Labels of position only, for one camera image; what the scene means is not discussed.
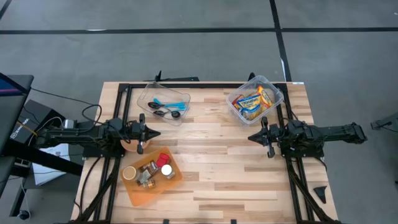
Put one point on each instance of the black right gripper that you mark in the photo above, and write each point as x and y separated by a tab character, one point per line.
271	137

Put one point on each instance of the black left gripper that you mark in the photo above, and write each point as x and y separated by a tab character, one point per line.
136	130

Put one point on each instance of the blue yellow snack packet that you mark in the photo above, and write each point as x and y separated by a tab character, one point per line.
248	101

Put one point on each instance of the glass seasoning jar white label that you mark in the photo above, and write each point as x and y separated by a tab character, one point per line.
167	170

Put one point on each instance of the yellow red ramen packet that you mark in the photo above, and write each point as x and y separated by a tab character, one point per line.
237	102

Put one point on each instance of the orange noodle packet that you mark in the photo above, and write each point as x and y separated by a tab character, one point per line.
265	96

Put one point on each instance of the small seasoning sachet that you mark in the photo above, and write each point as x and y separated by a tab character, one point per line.
144	177

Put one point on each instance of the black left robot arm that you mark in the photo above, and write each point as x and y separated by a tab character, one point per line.
74	135

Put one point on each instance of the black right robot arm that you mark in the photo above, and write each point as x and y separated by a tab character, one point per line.
323	133

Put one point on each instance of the peach plastic bowl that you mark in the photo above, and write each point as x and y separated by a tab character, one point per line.
132	146

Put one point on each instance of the clear plastic square container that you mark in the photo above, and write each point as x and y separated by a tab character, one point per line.
273	107

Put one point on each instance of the clear empty plastic container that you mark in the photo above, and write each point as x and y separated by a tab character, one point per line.
146	93

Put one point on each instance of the orange translucent plastic container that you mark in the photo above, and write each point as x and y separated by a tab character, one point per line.
140	196

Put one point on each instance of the white sticker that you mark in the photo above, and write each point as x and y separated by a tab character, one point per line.
298	83

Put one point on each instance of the white paper sheet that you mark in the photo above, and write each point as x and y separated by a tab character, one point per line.
59	149

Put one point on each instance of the black computer box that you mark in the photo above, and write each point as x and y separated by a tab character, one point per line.
37	112

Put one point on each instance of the grey furniture base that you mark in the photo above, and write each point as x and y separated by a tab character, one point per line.
387	122

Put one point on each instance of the black desk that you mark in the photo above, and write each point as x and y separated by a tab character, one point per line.
12	109

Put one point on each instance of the monitor screen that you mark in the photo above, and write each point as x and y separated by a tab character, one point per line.
7	87

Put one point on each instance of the black caster wheel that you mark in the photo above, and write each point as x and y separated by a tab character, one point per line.
23	214

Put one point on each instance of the black frame foot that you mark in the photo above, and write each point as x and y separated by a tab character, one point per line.
177	79
251	75

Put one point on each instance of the black metal table frame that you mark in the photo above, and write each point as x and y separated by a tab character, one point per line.
202	85

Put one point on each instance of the black edge bracket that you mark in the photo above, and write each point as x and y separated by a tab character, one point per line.
166	221

